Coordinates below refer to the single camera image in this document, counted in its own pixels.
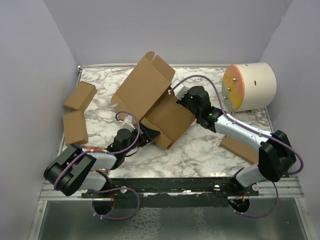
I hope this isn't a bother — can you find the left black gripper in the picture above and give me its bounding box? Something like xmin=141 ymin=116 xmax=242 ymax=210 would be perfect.
xmin=123 ymin=122 xmax=160 ymax=156

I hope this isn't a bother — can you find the cardboard box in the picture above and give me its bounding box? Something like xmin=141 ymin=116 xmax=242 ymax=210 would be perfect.
xmin=63 ymin=110 xmax=89 ymax=146
xmin=110 ymin=51 xmax=195 ymax=150
xmin=220 ymin=136 xmax=259 ymax=164
xmin=63 ymin=81 xmax=97 ymax=113

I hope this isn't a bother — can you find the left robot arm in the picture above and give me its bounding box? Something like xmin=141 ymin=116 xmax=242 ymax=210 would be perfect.
xmin=43 ymin=123 xmax=161 ymax=198

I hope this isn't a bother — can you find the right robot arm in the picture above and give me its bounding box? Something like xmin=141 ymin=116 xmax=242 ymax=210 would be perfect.
xmin=171 ymin=86 xmax=297 ymax=196

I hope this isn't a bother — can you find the white cylinder container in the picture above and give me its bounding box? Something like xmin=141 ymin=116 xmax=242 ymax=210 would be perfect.
xmin=221 ymin=62 xmax=277 ymax=113

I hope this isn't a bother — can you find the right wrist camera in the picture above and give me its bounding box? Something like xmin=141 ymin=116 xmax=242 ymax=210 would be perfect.
xmin=168 ymin=79 xmax=189 ymax=100

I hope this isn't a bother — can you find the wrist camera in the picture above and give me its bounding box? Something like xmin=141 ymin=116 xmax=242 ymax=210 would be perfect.
xmin=168 ymin=79 xmax=189 ymax=100
xmin=121 ymin=115 xmax=135 ymax=132

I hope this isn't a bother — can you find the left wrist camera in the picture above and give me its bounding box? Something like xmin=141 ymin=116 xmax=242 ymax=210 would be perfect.
xmin=121 ymin=115 xmax=135 ymax=132

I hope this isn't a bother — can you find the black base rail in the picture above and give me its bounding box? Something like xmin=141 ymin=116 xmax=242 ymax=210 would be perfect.
xmin=81 ymin=177 xmax=259 ymax=209

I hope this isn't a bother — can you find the aluminium frame profile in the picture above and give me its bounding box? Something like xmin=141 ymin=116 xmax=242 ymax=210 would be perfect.
xmin=39 ymin=180 xmax=82 ymax=201

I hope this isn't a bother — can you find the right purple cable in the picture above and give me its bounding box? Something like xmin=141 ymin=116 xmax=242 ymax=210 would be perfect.
xmin=171 ymin=74 xmax=305 ymax=176

